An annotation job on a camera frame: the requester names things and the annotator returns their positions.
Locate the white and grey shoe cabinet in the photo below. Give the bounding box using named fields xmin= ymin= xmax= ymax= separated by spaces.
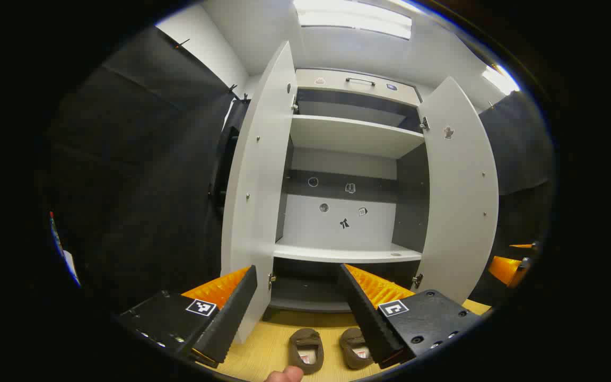
xmin=263 ymin=68 xmax=431 ymax=322

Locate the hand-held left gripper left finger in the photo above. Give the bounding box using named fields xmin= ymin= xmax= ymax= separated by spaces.
xmin=114 ymin=264 xmax=258 ymax=369

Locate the brown fuzzy shoe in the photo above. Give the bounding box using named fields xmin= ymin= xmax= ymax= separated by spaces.
xmin=339 ymin=327 xmax=374 ymax=370
xmin=289 ymin=328 xmax=325 ymax=375

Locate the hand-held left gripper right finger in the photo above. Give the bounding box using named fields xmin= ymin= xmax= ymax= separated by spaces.
xmin=337 ymin=263 xmax=484 ymax=370

